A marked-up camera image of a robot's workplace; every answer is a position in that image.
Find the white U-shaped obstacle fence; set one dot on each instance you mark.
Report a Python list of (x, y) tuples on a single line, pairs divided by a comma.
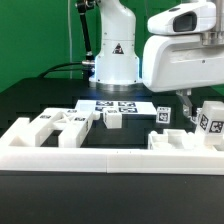
[(16, 155)]

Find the white base tag plate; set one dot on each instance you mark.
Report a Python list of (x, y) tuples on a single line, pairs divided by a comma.
[(124, 107)]

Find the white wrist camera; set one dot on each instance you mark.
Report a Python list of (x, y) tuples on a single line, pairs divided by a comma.
[(194, 16)]

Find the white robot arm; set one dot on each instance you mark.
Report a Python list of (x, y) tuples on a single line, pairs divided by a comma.
[(117, 66)]

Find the white chair back frame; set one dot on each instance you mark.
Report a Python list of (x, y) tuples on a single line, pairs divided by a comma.
[(73, 126)]

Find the white chair seat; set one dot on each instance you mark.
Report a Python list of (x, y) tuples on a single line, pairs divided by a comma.
[(179, 139)]

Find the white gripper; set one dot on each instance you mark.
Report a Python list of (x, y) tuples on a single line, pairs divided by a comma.
[(181, 63)]

